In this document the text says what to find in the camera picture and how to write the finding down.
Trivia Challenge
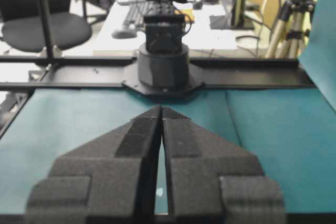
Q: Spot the black aluminium frame rail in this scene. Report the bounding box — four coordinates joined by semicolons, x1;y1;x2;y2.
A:
1;56;314;97

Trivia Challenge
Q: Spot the black office chair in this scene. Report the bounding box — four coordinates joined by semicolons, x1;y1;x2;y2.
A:
1;0;92;52

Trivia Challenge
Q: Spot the black vertical frame post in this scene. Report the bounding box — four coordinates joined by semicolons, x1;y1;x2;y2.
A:
38;0;55;60

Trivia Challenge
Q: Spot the white desk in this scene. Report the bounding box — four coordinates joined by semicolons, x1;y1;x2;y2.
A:
93;1;259;58

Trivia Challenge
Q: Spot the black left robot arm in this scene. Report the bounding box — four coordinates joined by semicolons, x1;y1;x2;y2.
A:
122;0;204;97

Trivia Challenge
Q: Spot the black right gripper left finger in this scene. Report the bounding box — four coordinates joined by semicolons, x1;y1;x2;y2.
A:
25;106;161;223

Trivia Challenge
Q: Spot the camera tripod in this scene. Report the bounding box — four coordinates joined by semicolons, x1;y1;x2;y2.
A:
264;0;316;59

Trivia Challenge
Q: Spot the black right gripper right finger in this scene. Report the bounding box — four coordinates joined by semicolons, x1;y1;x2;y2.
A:
162;107;286;223

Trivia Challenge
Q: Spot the black computer keyboard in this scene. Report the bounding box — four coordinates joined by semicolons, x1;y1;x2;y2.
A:
122;1;155;29

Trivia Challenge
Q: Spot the teal backdrop sheet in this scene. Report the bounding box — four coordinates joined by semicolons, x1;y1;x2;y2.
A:
299;0;335;109

